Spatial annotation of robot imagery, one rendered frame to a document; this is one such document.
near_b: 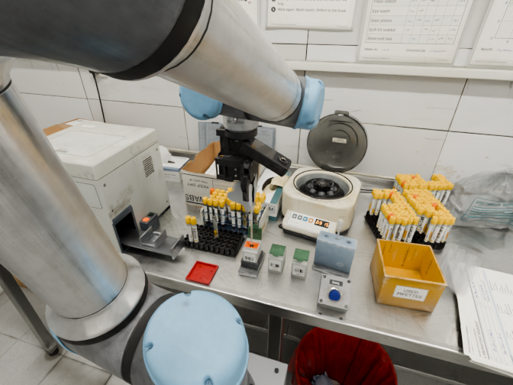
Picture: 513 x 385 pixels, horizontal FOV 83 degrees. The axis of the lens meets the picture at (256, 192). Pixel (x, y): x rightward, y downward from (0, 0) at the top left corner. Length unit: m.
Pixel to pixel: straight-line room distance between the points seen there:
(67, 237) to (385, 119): 1.07
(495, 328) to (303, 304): 0.42
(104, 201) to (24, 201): 0.59
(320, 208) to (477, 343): 0.48
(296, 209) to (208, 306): 0.62
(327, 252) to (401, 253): 0.20
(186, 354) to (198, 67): 0.29
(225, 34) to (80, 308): 0.31
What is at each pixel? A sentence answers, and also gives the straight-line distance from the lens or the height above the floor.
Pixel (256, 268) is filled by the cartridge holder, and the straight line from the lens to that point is 0.82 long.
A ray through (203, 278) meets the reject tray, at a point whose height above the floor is 0.88.
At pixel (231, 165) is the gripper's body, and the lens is 0.64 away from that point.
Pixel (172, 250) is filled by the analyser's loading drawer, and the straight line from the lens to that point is 0.85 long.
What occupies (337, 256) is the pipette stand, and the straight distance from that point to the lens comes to 0.82.
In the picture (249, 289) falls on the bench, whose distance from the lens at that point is 0.80.
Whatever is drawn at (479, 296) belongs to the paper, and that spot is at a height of 0.89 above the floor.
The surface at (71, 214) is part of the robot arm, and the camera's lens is 0.30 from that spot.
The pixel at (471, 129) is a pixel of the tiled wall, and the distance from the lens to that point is 1.26.
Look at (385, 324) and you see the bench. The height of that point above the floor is 0.88.
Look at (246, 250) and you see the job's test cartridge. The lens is 0.79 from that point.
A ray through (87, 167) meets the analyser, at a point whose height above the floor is 1.16.
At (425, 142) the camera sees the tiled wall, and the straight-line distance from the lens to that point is 1.24.
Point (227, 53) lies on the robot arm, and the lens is 0.22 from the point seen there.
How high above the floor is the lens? 1.49
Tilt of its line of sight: 32 degrees down
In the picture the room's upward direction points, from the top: straight up
